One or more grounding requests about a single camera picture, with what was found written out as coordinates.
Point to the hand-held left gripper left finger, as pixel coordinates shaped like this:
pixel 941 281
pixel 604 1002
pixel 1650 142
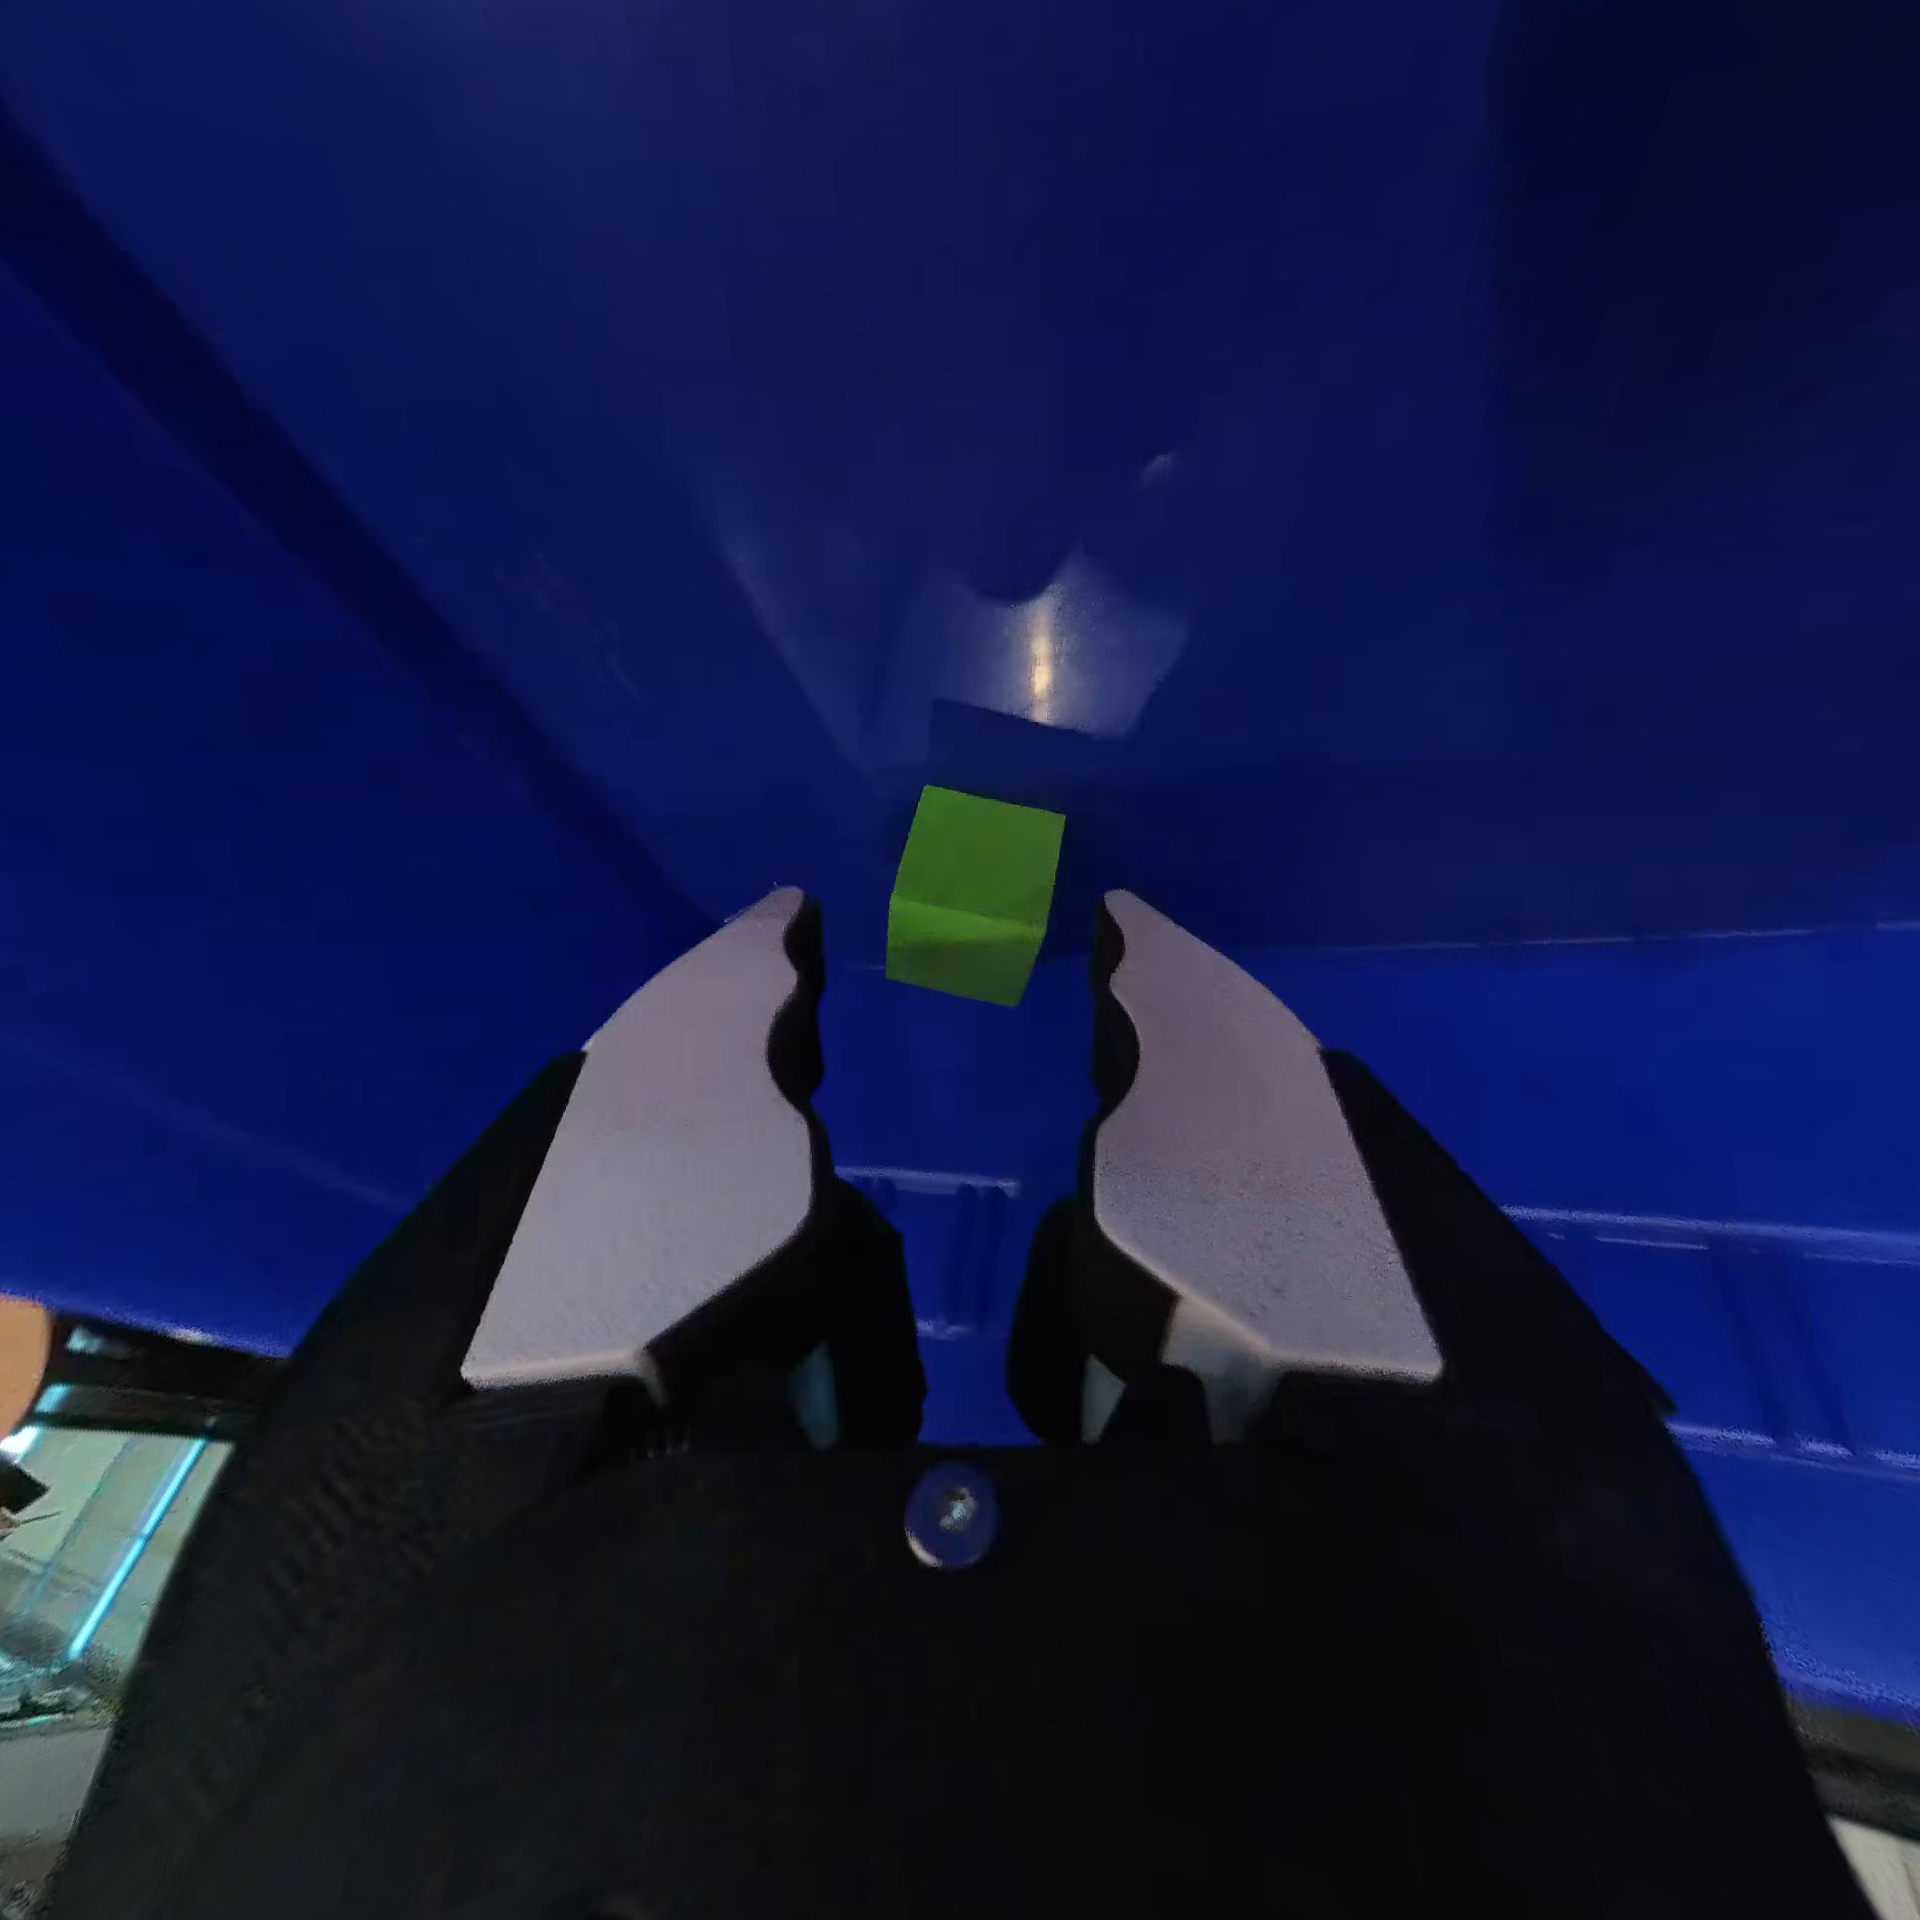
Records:
pixel 661 1170

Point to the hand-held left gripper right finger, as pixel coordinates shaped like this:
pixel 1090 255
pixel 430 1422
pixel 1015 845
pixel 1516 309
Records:
pixel 1261 1185

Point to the green cube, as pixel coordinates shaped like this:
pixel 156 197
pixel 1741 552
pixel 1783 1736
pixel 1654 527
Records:
pixel 975 885

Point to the blue plastic bin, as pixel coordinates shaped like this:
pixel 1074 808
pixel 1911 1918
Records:
pixel 452 600

